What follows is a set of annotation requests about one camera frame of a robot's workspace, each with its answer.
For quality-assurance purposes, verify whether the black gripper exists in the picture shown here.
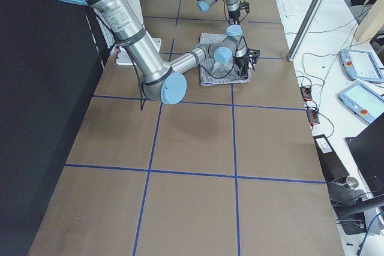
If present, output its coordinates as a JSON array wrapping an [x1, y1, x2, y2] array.
[[235, 55, 250, 77], [229, 10, 241, 25]]

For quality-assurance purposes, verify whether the striped polo shirt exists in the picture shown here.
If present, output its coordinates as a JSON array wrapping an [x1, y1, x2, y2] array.
[[199, 32, 252, 86]]

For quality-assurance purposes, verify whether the clear plastic bag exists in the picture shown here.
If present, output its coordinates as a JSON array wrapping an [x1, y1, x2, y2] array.
[[282, 0, 311, 16]]

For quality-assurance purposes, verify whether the black orange power strip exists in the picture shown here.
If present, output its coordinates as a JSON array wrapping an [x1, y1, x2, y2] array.
[[306, 107, 320, 127], [300, 86, 313, 101]]

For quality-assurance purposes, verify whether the brown paper table cover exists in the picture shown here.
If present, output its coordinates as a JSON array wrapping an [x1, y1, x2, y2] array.
[[29, 0, 344, 255]]

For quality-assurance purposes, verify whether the far teach pendant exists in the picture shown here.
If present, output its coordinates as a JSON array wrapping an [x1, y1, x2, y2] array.
[[340, 49, 383, 84]]

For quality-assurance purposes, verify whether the teach pendant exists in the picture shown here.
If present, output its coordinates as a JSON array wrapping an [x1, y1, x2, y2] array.
[[338, 82, 383, 124], [340, 49, 383, 84]]

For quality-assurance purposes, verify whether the near teach pendant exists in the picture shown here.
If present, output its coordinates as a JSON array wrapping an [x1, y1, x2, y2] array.
[[338, 82, 383, 124]]

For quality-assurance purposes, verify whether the wooden board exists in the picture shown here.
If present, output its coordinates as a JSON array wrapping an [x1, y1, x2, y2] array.
[[355, 0, 383, 41]]

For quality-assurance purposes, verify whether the black box with label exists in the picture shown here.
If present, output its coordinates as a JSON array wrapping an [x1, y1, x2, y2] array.
[[313, 134, 350, 182]]

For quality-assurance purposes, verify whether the black monitor stand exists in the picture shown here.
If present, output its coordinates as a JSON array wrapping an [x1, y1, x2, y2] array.
[[326, 137, 384, 236]]

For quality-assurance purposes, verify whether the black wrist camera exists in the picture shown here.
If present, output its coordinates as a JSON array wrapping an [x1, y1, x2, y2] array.
[[247, 48, 260, 65], [239, 1, 250, 14]]

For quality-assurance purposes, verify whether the aluminium frame post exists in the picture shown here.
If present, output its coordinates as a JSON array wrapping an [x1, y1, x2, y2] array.
[[287, 0, 323, 62]]

